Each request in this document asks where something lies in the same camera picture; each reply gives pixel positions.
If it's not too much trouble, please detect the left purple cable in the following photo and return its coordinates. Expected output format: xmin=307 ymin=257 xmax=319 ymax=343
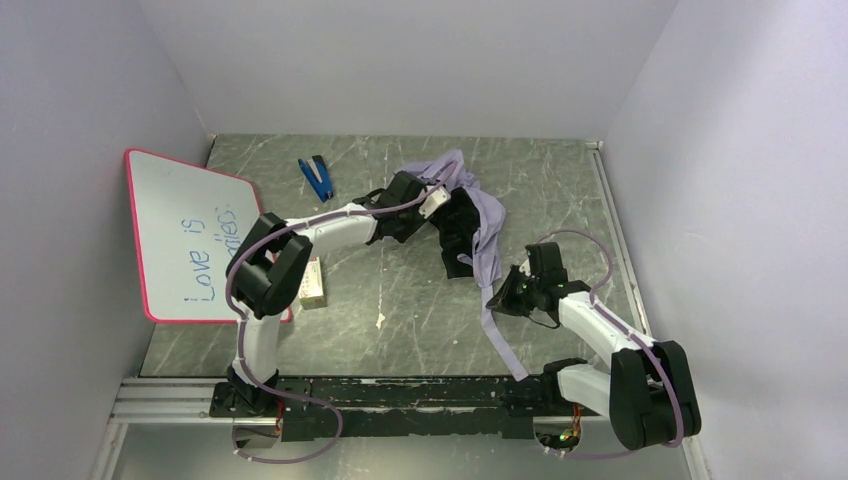
xmin=225 ymin=158 xmax=460 ymax=465

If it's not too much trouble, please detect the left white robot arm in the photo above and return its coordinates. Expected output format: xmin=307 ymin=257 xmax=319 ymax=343
xmin=226 ymin=171 xmax=451 ymax=416

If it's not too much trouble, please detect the lavender folding umbrella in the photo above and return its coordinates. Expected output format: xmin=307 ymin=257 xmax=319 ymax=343
xmin=400 ymin=149 xmax=529 ymax=381

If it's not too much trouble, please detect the small beige box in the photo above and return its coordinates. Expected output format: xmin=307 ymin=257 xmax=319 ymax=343
xmin=297 ymin=257 xmax=327 ymax=310

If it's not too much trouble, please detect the pink framed whiteboard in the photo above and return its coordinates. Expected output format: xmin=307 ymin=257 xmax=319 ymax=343
xmin=124 ymin=148 xmax=262 ymax=324

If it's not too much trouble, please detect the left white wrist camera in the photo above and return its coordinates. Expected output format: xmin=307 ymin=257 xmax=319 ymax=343
xmin=418 ymin=187 xmax=451 ymax=220

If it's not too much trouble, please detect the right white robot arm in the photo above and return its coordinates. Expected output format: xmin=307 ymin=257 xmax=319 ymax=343
xmin=487 ymin=242 xmax=702 ymax=451

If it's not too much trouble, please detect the purple cable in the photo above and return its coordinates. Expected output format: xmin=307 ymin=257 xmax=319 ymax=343
xmin=225 ymin=158 xmax=460 ymax=465
xmin=533 ymin=229 xmax=687 ymax=462

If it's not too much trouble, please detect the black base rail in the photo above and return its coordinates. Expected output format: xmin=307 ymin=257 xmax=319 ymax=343
xmin=208 ymin=374 xmax=578 ymax=442

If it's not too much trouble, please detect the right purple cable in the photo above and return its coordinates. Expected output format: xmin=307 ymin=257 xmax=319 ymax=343
xmin=533 ymin=229 xmax=687 ymax=462

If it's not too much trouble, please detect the blue stapler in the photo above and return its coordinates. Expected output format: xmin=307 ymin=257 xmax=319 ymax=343
xmin=298 ymin=155 xmax=335 ymax=203

